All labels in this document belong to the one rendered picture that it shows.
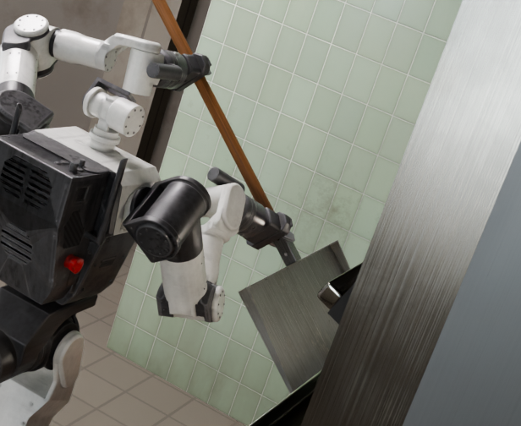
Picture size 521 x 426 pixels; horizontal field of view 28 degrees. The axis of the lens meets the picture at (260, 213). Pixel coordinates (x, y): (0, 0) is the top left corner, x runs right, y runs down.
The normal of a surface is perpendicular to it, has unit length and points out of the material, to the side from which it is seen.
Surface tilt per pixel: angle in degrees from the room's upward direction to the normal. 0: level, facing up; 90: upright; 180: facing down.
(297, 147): 90
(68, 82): 90
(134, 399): 0
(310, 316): 40
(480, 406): 90
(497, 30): 90
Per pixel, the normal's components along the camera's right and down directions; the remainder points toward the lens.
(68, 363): 0.85, 0.41
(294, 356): 0.78, -0.43
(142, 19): -0.42, 0.17
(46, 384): 0.24, -0.86
